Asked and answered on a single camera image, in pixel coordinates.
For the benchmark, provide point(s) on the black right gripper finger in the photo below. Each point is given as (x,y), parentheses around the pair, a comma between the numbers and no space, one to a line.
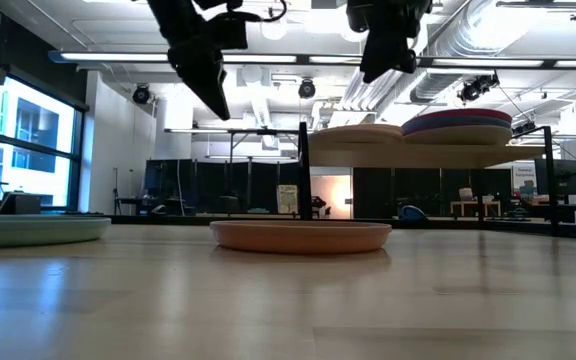
(375,65)

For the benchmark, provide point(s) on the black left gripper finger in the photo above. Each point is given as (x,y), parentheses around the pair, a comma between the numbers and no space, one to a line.
(215,92)

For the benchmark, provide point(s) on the pale grey plate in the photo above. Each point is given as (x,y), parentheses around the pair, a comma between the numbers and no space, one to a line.
(358,138)

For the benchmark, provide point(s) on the magenta pink plate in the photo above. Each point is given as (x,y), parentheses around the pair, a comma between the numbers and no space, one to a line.
(460,114)

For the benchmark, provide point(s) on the cream plate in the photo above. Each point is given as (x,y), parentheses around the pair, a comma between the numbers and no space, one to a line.
(460,137)

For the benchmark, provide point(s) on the terracotta plate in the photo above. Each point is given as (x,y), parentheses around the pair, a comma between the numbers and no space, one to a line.
(300,240)

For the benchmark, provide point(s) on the pale teal plate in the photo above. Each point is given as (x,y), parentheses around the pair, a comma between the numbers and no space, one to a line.
(33,232)

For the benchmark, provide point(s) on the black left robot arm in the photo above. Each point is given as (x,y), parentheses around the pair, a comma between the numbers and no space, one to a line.
(168,20)

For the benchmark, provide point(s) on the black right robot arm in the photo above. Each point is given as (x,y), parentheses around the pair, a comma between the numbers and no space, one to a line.
(393,12)

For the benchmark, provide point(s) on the wooden shelf board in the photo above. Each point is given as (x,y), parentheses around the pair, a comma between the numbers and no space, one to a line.
(418,156)

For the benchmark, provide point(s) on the black track spotlight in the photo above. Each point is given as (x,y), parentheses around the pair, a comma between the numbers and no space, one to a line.
(306,88)
(475,89)
(141,94)

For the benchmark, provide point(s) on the small poster sign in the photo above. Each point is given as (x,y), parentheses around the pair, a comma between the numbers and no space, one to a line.
(287,199)

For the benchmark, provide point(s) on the blue round object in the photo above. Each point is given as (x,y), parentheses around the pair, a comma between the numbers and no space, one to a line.
(412,213)

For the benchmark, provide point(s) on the small wooden table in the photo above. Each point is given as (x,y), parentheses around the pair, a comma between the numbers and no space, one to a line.
(475,204)

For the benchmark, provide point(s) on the white printed banner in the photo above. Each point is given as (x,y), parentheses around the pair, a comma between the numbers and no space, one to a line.
(524,180)

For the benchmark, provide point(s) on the large glass window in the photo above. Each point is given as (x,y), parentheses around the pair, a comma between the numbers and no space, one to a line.
(33,150)

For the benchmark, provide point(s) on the black monitor on stand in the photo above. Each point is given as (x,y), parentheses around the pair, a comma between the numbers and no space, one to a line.
(558,177)

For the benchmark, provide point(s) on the grey equipment box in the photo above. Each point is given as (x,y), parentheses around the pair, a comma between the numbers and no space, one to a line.
(20,204)

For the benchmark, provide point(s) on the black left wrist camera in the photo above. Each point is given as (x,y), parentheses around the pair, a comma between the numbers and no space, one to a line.
(233,32)

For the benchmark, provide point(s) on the silver ventilation duct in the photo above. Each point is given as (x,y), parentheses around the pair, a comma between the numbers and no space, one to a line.
(455,30)

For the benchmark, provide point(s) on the black partition wall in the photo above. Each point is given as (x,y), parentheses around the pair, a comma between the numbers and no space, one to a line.
(208,187)
(418,190)

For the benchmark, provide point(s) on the black shelf post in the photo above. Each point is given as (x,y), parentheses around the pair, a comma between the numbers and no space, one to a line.
(305,180)
(549,190)

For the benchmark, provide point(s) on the black frame crossbar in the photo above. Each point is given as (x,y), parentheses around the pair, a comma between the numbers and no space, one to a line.
(168,218)

